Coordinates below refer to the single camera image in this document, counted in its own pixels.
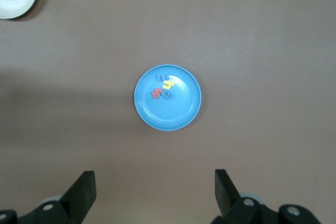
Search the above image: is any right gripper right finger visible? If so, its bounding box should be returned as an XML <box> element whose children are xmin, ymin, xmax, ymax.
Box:
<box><xmin>212</xmin><ymin>168</ymin><xmax>322</xmax><ymax>224</ymax></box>

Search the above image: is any blue plate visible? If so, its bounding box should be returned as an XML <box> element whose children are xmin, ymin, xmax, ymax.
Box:
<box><xmin>133</xmin><ymin>63</ymin><xmax>202</xmax><ymax>132</ymax></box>

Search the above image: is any blue lowercase letter q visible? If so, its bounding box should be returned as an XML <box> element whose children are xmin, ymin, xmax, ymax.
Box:
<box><xmin>160</xmin><ymin>89</ymin><xmax>175</xmax><ymax>101</ymax></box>

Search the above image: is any red lowercase letter m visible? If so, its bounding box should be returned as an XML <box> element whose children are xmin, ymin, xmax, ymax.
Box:
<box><xmin>151</xmin><ymin>87</ymin><xmax>163</xmax><ymax>100</ymax></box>

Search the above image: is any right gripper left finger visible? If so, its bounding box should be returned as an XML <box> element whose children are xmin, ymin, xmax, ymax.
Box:
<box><xmin>0</xmin><ymin>170</ymin><xmax>97</xmax><ymax>224</ymax></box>

